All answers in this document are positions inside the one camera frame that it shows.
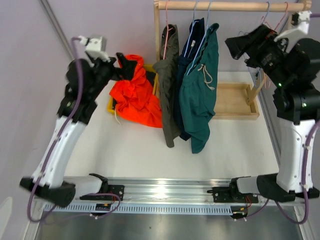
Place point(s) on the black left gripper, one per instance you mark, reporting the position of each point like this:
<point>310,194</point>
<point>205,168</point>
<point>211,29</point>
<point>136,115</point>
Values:
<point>126,72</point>

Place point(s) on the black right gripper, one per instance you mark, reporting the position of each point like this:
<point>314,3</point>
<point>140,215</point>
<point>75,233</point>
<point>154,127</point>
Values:
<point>262,37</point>

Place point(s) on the orange shorts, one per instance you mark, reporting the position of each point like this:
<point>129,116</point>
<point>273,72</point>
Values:
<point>134,98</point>

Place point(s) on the blue hanger with orange shorts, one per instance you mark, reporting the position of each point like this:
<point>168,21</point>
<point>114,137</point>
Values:
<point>256,76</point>

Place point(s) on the black shorts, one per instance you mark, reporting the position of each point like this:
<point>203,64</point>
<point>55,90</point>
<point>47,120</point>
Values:
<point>150,76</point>

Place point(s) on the pink hanger with black shorts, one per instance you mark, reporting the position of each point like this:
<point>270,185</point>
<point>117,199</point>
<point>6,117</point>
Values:
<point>267,83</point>

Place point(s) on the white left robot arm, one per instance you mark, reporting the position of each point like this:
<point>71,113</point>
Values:
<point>86,78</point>

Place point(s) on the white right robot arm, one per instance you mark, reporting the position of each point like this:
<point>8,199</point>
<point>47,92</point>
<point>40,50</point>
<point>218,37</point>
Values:
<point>297,104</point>

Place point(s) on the blue hanger with teal shorts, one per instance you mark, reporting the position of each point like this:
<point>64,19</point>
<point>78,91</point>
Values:
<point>203,38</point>

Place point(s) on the navy blue shorts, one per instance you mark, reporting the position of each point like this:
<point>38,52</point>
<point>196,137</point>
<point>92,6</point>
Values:
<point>196,33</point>

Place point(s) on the olive green shorts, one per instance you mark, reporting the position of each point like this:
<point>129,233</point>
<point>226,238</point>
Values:
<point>166,70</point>

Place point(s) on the teal green shorts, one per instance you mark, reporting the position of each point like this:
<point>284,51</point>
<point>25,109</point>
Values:
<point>198,92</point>

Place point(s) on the yellow plastic tray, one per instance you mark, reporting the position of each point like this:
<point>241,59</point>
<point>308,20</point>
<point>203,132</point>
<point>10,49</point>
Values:
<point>111,105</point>

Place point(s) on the wooden clothes rack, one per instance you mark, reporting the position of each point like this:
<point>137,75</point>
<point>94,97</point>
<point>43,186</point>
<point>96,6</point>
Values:
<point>235,101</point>

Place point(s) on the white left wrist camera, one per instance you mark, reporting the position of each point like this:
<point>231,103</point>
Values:
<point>95,48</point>

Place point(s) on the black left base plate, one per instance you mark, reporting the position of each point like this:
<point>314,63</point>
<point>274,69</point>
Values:
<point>118,190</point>

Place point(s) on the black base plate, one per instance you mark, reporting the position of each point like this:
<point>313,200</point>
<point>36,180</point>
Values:
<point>231,195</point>
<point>118,190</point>

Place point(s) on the aluminium mounting rail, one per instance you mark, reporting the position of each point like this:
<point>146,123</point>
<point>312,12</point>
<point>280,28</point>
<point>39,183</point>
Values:
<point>159,191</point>

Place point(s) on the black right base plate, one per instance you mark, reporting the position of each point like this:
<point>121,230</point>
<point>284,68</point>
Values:
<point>231,195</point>

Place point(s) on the white slotted cable duct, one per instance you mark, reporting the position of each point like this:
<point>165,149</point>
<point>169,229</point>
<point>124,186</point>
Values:
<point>135,208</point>

